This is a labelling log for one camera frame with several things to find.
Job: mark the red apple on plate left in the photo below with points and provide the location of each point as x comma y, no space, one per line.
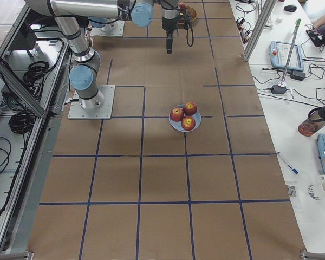
176,114

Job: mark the brown water bottle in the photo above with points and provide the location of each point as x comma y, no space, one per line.
313,123

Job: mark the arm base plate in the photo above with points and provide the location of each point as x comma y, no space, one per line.
99,107
115,29

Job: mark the black computer mouse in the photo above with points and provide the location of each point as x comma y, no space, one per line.
290,8

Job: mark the red apple on plate front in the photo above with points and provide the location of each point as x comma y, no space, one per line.
188,123

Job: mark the blue white pen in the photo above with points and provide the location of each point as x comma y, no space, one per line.
293,169

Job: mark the aluminium frame post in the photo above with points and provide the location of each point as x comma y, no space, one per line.
258,28

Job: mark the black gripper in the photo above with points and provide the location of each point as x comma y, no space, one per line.
169,25

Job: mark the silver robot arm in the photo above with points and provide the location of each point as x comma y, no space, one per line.
83,77
104,23

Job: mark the metal rod green tip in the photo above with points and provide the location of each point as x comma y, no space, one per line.
282,83

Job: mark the black power adapter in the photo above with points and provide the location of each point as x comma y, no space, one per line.
276,89

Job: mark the red apple on plate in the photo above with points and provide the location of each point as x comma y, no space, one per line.
188,123
176,114
190,108

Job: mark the light blue plate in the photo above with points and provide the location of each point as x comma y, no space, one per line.
177,125

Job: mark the red apple on plate back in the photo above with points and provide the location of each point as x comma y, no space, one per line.
190,108

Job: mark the wicker basket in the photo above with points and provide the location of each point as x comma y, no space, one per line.
191,12

